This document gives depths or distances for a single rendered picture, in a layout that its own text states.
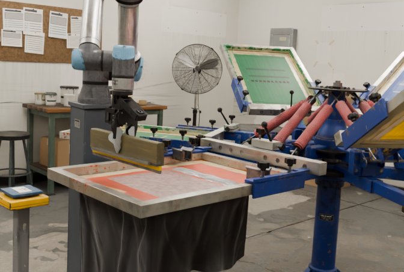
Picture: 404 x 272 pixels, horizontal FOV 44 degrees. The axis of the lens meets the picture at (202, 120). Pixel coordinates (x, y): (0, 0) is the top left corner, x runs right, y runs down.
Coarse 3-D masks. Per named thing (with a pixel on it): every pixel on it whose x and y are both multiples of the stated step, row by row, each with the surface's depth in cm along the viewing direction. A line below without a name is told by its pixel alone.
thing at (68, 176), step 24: (48, 168) 187; (72, 168) 190; (96, 168) 197; (120, 168) 205; (240, 168) 218; (96, 192) 163; (120, 192) 159; (192, 192) 163; (216, 192) 166; (240, 192) 174; (144, 216) 146
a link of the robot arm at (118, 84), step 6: (114, 78) 170; (120, 78) 169; (132, 78) 176; (114, 84) 171; (120, 84) 170; (126, 84) 170; (132, 84) 172; (114, 90) 172; (120, 90) 171; (126, 90) 171
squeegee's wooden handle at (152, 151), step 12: (96, 132) 185; (108, 132) 179; (96, 144) 185; (108, 144) 179; (132, 144) 168; (144, 144) 163; (156, 144) 158; (132, 156) 168; (144, 156) 163; (156, 156) 159
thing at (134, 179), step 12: (168, 168) 213; (192, 168) 216; (204, 168) 217; (216, 168) 218; (96, 180) 187; (108, 180) 188; (120, 180) 189; (132, 180) 190; (144, 180) 191; (156, 180) 192; (168, 180) 193
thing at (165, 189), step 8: (216, 176) 203; (224, 176) 204; (232, 176) 205; (240, 176) 206; (160, 184) 186; (168, 184) 186; (176, 184) 187; (184, 184) 188; (192, 184) 188; (200, 184) 189; (208, 184) 189; (216, 184) 190; (128, 192) 173; (136, 192) 173; (144, 192) 174; (152, 192) 174; (160, 192) 175; (168, 192) 175; (176, 192) 176; (184, 192) 176; (144, 200) 163
